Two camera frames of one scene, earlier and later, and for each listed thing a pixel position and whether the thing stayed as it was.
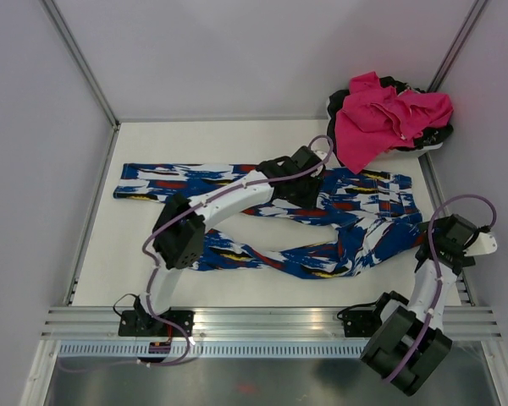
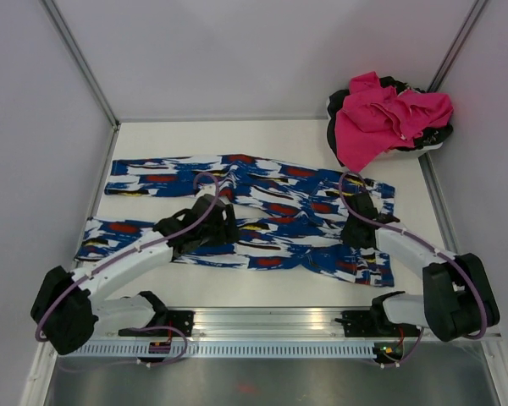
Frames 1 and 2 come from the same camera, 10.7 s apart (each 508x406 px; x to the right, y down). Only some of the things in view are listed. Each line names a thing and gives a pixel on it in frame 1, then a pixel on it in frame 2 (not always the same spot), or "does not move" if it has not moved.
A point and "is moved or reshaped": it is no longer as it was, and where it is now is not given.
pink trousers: [374, 119] does not move
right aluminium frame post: [457, 46] does not move
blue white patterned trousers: [374, 218] is moved or reshaped
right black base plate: [361, 323] does not move
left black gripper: [311, 201] to [229, 233]
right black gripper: [438, 222] to [349, 239]
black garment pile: [339, 99] does not move
